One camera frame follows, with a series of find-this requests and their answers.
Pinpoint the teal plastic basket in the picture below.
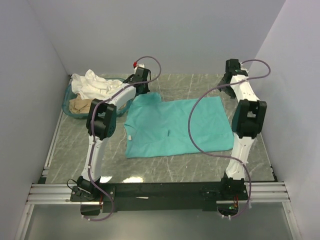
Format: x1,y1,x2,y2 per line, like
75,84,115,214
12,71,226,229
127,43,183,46
62,78,124,119

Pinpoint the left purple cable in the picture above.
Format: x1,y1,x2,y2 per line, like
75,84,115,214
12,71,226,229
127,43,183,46
82,56,162,222

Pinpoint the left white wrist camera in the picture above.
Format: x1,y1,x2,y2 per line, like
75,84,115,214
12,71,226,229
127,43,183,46
133,61,145,69

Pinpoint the purple cable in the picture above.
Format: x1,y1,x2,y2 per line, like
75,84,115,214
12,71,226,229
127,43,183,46
187,58,272,220
82,56,162,222

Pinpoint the teal t shirt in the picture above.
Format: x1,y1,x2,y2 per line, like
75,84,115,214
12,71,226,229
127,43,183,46
124,92,234,158

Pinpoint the beige t shirt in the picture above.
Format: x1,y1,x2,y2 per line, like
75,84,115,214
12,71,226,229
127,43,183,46
69,98,93,114

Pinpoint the aluminium frame rail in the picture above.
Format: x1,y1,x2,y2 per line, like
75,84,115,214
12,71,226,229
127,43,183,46
14,112,302,240

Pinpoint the white t shirt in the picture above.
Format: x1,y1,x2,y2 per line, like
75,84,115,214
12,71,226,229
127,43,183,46
71,69,123,100

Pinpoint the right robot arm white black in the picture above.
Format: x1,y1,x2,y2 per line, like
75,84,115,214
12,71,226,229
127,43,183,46
218,58,267,200

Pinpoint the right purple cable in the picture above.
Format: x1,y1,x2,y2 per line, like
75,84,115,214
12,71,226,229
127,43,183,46
187,58,272,220

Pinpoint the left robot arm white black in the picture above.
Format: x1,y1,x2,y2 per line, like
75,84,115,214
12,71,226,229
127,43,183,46
76,64,151,201

